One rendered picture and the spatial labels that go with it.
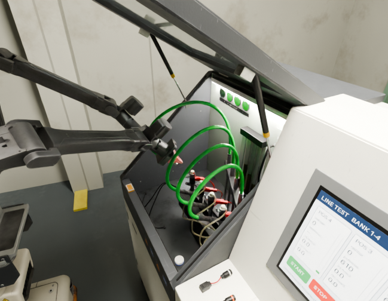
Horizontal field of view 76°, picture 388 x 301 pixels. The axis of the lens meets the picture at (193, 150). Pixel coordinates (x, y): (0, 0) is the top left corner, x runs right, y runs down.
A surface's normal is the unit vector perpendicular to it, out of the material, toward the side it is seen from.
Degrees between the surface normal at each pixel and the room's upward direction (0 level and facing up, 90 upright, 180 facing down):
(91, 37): 90
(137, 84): 90
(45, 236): 0
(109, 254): 0
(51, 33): 90
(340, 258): 76
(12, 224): 0
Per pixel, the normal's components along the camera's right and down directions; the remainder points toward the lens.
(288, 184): -0.85, 0.05
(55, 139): 0.67, -0.65
